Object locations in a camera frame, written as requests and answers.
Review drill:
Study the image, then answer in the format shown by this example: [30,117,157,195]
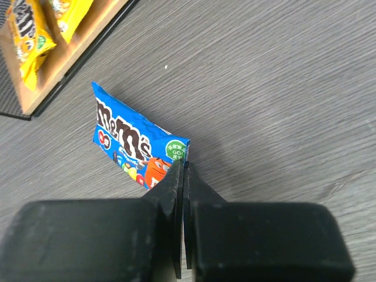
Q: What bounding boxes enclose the black wire wooden shelf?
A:
[1,1,137,120]

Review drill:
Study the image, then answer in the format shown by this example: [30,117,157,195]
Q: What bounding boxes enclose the yellow candy bag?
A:
[49,0,93,43]
[6,0,56,91]

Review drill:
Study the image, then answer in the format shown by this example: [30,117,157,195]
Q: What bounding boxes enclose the twisted blue candy bag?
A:
[92,82,190,190]

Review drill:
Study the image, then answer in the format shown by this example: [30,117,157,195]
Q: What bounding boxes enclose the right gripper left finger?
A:
[1,161,182,281]

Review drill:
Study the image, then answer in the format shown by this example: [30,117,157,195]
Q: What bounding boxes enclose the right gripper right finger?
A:
[183,163,355,281]

